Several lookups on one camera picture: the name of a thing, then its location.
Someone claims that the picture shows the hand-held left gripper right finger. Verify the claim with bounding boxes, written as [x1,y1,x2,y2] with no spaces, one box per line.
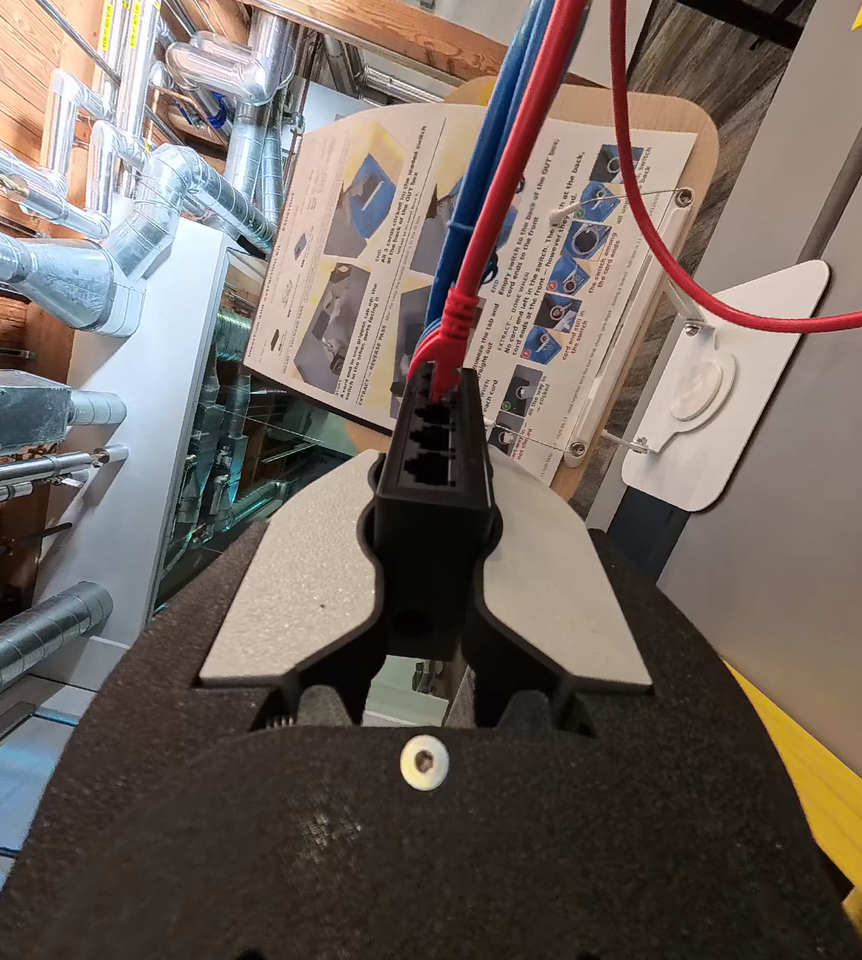
[463,456,654,726]

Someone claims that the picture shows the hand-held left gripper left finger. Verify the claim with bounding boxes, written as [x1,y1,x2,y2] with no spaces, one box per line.
[199,450,388,726]

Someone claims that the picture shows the black ethernet switch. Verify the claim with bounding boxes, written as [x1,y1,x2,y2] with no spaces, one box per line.
[372,366,498,661]

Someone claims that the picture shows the red ethernet cable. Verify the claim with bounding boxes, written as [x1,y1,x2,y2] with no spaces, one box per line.
[410,0,862,402]

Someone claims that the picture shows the blue ethernet cable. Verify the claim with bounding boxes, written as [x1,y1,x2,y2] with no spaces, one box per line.
[419,0,559,354]

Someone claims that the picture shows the white stand base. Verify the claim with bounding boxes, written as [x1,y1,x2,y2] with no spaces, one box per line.
[620,260,831,513]

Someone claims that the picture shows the printed instruction sheet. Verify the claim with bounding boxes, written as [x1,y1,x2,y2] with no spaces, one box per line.
[243,105,699,474]

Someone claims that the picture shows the yellow plastic bin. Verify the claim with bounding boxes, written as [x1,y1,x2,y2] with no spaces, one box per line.
[723,660,862,960]

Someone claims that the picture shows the silver ventilation ducts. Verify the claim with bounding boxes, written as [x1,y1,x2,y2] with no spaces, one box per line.
[0,0,304,721]

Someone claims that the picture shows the wooden beam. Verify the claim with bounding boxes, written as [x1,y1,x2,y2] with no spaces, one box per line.
[247,0,604,87]

